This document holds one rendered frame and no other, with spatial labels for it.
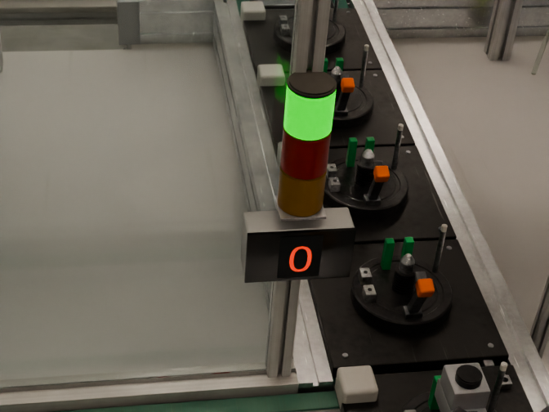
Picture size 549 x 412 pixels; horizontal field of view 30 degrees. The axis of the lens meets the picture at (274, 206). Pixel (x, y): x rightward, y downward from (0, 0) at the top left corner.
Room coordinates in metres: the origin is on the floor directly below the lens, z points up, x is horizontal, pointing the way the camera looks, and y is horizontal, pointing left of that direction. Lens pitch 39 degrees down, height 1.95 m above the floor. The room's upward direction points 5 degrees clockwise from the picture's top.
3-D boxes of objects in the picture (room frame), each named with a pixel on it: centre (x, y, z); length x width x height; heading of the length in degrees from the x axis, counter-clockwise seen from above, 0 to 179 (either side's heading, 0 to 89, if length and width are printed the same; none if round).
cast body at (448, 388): (0.81, -0.23, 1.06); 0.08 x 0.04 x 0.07; 12
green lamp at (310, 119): (0.88, -0.03, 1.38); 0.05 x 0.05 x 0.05
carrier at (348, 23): (1.77, -0.04, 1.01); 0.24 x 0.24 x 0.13; 11
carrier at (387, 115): (1.53, -0.09, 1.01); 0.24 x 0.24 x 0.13; 11
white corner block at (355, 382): (0.88, -0.12, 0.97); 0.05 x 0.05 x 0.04; 11
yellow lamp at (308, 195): (0.88, -0.03, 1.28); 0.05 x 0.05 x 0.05
